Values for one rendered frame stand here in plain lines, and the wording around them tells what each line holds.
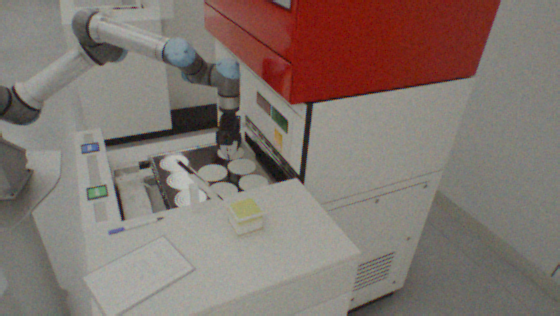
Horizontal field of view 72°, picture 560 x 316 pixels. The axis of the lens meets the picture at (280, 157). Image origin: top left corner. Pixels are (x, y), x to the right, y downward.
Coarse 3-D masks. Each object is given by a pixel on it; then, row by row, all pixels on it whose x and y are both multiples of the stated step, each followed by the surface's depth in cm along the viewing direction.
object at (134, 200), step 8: (120, 176) 133; (120, 192) 125; (128, 192) 126; (136, 192) 126; (144, 192) 126; (128, 200) 122; (136, 200) 123; (144, 200) 123; (128, 208) 119; (136, 208) 120; (144, 208) 120; (128, 216) 116; (136, 216) 117
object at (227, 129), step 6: (222, 114) 130; (228, 114) 130; (234, 114) 130; (222, 120) 129; (228, 120) 129; (234, 120) 129; (222, 126) 128; (228, 126) 128; (234, 126) 129; (222, 132) 127; (228, 132) 127; (234, 132) 129; (222, 138) 126; (228, 138) 126; (222, 144) 127; (228, 144) 126
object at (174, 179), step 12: (156, 156) 141; (168, 156) 141; (180, 156) 142; (192, 156) 142; (204, 156) 143; (216, 156) 143; (252, 156) 144; (156, 168) 134; (168, 168) 135; (180, 168) 135; (228, 168) 137; (168, 180) 129; (180, 180) 130; (192, 180) 130; (228, 180) 131; (168, 192) 124; (180, 192) 124; (204, 192) 125; (180, 204) 119
